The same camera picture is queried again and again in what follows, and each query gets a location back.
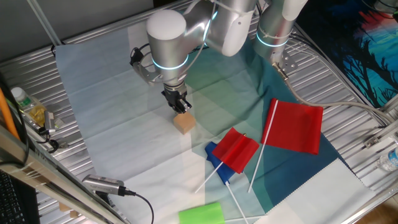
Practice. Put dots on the bottle with yellow liquid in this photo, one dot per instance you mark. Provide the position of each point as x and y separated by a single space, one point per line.
25 101

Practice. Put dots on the aluminium frame beam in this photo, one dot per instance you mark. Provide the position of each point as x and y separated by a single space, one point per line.
46 174

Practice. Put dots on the large red flag white stick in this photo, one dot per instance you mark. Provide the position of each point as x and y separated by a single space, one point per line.
295 127

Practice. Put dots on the black clamp tool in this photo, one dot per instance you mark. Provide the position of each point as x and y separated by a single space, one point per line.
54 145

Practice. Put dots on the silver ribbed camera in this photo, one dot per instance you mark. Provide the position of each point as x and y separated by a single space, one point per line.
102 184

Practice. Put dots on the wrist camera with silver bracket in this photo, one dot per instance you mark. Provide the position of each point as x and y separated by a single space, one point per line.
136 57

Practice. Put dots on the light wooden cube block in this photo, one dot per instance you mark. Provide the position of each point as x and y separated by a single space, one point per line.
185 123

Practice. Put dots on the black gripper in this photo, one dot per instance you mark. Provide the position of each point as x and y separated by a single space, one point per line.
174 94

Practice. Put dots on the small red flag white stick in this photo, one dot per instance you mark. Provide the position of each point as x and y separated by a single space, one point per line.
234 151

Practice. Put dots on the blue flag white stick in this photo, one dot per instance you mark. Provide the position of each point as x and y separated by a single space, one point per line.
225 177

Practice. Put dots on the clear water bottle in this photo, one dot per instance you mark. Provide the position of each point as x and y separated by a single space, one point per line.
390 160

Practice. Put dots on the green flag white stick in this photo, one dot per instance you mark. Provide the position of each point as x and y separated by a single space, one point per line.
202 214

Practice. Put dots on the black keyboard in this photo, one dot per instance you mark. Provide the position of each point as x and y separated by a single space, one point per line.
12 202

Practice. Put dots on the tiny wooden cube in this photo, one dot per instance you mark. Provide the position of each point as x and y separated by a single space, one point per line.
74 214
64 207

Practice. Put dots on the aluminium profile bracket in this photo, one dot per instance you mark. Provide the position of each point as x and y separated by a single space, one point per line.
382 133

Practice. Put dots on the colourful painted poster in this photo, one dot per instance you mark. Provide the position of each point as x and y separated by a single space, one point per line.
367 53

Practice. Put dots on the thin silver rod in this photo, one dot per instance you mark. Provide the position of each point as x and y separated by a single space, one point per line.
43 21

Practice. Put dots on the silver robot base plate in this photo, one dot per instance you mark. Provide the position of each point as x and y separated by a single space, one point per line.
289 63

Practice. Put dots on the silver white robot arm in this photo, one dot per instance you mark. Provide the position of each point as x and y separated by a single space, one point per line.
168 40

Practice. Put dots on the orange pole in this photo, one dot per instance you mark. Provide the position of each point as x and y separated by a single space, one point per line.
6 115

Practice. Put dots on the teal and white patterned cloth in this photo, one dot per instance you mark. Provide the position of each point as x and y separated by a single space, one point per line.
124 130

